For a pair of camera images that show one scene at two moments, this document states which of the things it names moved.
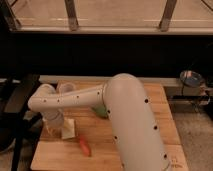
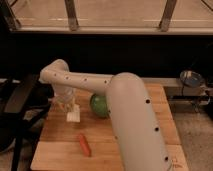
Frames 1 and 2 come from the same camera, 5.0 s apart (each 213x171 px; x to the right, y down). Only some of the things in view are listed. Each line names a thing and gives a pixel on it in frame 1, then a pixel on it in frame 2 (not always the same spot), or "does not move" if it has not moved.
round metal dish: (191, 78) does not move
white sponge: (68, 128) → (75, 115)
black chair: (17, 126) does not move
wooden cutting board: (93, 147) does not move
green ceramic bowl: (100, 110) does not move
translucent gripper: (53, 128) → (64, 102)
